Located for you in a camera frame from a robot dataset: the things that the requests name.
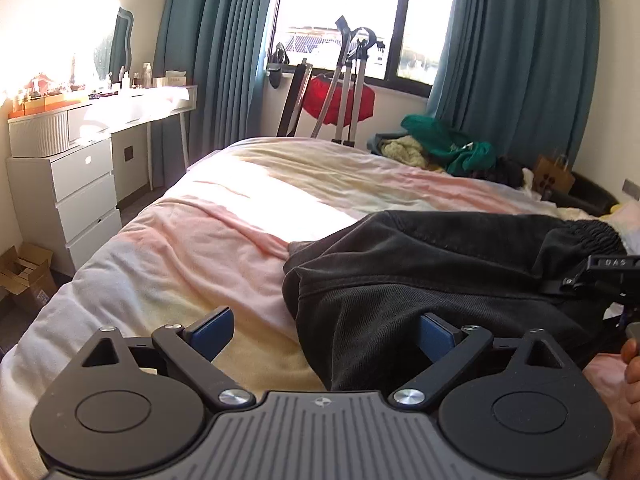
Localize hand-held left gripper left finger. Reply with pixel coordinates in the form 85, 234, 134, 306
80, 305, 254, 409

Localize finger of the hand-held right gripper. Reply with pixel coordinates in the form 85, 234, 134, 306
539, 269, 592, 297

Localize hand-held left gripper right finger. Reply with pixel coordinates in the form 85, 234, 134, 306
392, 312, 574, 409

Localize black pants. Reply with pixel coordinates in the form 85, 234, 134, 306
281, 209, 629, 394

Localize person's right hand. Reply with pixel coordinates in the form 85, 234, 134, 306
606, 338, 640, 480

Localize black sofa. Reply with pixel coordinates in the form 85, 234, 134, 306
547, 169, 621, 217

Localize brown paper bag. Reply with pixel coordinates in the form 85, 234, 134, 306
532, 153, 576, 196

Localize pale yellow knit cloth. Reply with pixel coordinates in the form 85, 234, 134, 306
378, 135, 434, 169

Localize white drawer chest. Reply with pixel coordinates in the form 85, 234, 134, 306
5, 137, 124, 277

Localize cardboard box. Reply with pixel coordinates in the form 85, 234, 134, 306
0, 242, 59, 317

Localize green garment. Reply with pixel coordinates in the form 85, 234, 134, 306
401, 113, 499, 177

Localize teal curtain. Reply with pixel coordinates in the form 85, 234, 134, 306
149, 0, 289, 187
424, 0, 602, 177

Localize white vanity desk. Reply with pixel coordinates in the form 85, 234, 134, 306
65, 84, 199, 192

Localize red cloth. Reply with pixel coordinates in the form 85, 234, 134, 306
301, 73, 376, 128

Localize tissue box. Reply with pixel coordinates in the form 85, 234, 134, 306
152, 70, 189, 89

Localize garment steamer stand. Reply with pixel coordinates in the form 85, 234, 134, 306
309, 15, 384, 149

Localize white ribbed storage box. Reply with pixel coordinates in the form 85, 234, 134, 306
7, 108, 71, 159

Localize dark hanging cloth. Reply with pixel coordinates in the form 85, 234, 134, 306
266, 42, 291, 89

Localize orange box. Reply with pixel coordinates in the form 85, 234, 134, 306
10, 92, 81, 119

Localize wavy vanity mirror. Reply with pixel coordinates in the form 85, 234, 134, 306
92, 5, 136, 81

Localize dark framed window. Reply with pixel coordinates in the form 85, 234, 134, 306
266, 0, 462, 99

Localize black wooden frame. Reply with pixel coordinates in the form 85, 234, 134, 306
276, 58, 314, 139

